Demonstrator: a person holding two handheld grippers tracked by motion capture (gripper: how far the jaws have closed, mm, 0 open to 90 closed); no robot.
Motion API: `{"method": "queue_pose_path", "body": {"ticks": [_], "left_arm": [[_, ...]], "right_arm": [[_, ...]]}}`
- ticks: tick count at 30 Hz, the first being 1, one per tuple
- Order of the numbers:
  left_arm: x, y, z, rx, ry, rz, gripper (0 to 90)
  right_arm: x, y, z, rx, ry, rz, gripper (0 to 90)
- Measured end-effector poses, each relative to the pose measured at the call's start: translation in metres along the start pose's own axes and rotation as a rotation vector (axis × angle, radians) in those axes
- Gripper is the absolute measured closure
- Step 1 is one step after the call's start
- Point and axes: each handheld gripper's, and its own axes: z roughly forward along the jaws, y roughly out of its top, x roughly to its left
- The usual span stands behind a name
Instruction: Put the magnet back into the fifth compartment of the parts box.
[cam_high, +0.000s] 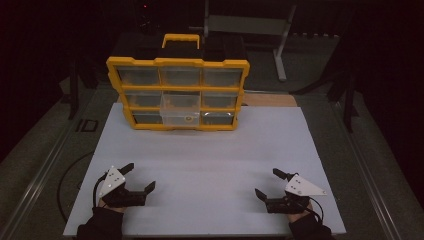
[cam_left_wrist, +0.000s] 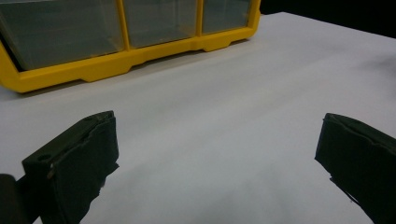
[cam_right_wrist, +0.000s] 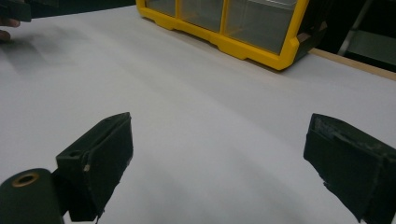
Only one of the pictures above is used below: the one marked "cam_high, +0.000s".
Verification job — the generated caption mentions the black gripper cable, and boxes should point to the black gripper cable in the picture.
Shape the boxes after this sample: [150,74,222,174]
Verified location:
[92,175,109,208]
[308,195,325,223]

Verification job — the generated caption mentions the grey metal stand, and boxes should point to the grey metal stand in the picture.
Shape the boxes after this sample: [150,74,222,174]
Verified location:
[189,0,298,83]

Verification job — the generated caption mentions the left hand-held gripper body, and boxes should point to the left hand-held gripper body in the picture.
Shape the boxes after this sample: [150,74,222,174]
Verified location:
[97,165,148,209]

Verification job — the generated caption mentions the black stand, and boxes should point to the black stand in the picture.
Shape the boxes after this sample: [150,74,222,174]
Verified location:
[64,49,99,121]
[289,63,361,134]

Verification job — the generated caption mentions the set of clear drawers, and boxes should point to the set of clear drawers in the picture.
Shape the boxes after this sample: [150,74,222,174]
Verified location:
[116,65,244,126]

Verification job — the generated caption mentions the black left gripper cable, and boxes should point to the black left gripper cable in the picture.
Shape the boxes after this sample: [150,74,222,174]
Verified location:
[92,175,109,208]

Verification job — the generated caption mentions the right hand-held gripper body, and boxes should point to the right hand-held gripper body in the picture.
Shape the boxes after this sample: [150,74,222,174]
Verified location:
[265,174,328,215]

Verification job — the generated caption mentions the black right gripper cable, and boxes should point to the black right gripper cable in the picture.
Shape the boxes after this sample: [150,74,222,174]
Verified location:
[308,195,325,223]

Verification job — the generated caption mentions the wooden board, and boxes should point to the wooden board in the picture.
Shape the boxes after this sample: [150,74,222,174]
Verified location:
[242,93,298,108]

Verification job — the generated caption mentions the metal floor rail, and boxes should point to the metal floor rail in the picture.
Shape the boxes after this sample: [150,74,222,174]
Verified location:
[328,98,403,240]
[0,89,101,240]

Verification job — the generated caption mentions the yellow organizer cabinet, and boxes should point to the yellow organizer cabinet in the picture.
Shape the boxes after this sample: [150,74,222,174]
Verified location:
[105,33,251,132]

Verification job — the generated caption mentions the person's left hand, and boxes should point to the person's left hand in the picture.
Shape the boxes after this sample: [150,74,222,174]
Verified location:
[97,198,127,214]

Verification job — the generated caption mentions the clear plastic drawer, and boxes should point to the clear plastic drawer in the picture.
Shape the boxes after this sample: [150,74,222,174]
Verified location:
[159,91,202,128]

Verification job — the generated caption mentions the black floor cable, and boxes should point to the black floor cable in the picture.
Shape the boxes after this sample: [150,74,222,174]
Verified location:
[56,150,96,223]

